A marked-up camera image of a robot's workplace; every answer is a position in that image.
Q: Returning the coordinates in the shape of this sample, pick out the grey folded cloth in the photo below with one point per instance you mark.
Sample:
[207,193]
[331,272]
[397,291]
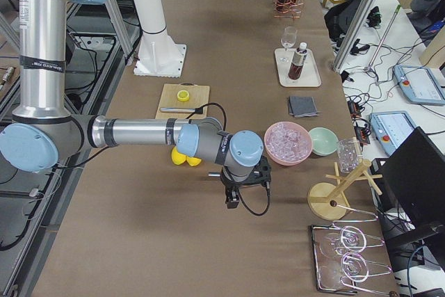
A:
[300,107]

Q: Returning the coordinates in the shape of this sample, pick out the steel muddler black tip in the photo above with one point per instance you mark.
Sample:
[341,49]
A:
[199,110]

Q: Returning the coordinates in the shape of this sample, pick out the clear glass mug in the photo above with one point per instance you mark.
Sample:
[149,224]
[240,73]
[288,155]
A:
[348,152]

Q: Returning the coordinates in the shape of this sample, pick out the yellow lemon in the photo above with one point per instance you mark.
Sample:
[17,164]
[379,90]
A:
[193,161]
[177,158]

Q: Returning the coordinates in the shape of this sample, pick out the blue teach pendant near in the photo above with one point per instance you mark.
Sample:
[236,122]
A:
[391,128]

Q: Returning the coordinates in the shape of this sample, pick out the blue teach pendant far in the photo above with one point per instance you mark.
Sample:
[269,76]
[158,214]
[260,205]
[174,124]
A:
[419,85]

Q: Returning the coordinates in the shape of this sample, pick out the bamboo cutting board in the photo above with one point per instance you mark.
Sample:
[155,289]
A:
[199,96]

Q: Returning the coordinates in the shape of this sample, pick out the black monitor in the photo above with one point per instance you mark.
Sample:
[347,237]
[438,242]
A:
[415,175]

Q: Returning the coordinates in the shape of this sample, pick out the green bowl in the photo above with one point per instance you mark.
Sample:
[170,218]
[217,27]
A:
[324,141]

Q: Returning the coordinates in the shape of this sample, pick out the tea bottle white cap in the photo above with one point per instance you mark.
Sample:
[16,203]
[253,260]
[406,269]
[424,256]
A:
[298,61]

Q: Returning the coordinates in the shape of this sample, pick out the half lemon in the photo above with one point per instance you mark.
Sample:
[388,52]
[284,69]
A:
[183,95]

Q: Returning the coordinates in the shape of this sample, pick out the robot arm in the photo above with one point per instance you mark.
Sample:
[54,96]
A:
[43,131]

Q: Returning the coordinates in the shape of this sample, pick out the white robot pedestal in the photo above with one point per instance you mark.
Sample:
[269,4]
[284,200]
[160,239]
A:
[158,54]

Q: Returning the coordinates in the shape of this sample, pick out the blue teach pendant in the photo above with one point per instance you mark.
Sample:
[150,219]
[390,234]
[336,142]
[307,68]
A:
[419,85]
[391,128]

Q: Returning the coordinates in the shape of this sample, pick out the wooden cup tree stand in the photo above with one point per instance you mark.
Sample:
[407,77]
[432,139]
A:
[328,201]

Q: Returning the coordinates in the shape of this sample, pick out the pink bowl of ice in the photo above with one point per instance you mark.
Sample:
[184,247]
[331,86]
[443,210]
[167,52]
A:
[287,143]

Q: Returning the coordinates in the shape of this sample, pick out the black glass holder tray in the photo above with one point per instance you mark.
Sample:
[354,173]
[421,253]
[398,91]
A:
[338,252]

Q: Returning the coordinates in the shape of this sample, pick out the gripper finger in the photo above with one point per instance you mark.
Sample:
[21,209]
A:
[232,198]

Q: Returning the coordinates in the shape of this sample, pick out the clear wine glass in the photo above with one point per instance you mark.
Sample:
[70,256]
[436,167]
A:
[288,40]

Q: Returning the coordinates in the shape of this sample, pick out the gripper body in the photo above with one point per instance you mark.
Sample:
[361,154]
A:
[231,186]

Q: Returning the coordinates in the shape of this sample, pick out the aluminium frame post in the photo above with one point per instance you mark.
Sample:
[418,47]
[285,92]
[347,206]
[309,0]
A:
[352,33]

